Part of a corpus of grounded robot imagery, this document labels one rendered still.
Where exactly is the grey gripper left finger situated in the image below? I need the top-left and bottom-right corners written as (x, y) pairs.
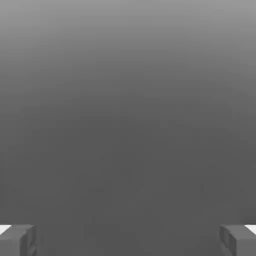
top-left (0, 224), bottom-right (38, 256)

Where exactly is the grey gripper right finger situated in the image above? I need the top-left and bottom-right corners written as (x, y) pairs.
top-left (218, 224), bottom-right (256, 256)

